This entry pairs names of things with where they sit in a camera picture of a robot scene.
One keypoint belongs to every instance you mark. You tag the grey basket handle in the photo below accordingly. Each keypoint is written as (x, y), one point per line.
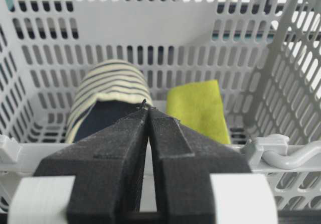
(285, 112)

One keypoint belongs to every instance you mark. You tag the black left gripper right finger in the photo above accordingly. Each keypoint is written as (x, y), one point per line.
(183, 160)

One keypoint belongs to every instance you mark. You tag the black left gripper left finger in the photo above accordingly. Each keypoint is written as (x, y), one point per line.
(108, 168)

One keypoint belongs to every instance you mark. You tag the striped cream navy cloth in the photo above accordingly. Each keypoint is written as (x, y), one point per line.
(111, 80)

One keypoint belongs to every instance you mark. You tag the yellow-green cloth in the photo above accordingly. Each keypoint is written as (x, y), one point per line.
(199, 106)

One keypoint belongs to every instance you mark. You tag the grey plastic shopping basket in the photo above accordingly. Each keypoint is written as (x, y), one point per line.
(47, 47)

